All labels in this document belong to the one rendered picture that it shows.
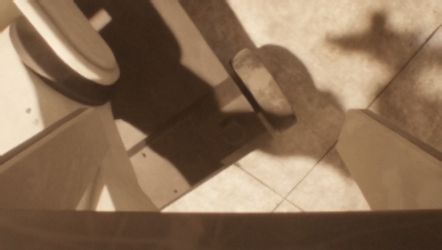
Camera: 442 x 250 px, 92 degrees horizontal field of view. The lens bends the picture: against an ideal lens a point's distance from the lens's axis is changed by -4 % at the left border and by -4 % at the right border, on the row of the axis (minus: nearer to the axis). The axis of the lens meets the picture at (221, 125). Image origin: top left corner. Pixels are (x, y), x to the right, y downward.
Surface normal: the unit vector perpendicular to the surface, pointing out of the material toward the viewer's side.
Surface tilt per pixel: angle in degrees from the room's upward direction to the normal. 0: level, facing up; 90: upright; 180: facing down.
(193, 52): 0
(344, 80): 0
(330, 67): 0
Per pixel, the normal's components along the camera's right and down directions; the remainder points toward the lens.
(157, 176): 0.00, 0.26
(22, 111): -0.32, -0.22
